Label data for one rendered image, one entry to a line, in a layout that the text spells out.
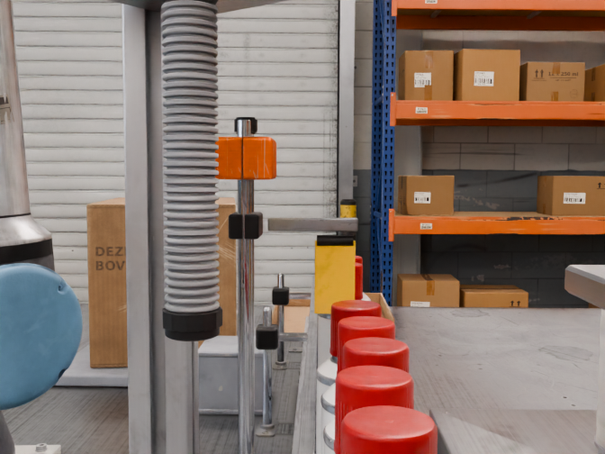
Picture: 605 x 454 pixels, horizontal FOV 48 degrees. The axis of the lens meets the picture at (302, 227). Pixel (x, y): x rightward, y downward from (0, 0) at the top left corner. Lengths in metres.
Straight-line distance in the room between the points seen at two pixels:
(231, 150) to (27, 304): 0.20
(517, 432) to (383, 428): 0.60
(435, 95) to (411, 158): 0.77
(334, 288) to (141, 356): 0.15
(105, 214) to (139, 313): 0.63
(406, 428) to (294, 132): 4.62
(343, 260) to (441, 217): 3.72
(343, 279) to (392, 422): 0.27
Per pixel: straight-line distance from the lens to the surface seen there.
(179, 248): 0.38
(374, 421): 0.24
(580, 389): 1.19
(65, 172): 5.07
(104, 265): 1.14
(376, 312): 0.44
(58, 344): 0.59
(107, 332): 1.16
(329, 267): 0.50
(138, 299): 0.51
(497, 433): 0.82
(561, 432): 0.85
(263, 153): 0.47
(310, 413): 0.61
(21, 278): 0.56
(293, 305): 1.73
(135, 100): 0.50
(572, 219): 4.46
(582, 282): 0.19
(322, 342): 0.64
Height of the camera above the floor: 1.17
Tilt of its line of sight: 4 degrees down
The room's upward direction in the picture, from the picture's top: straight up
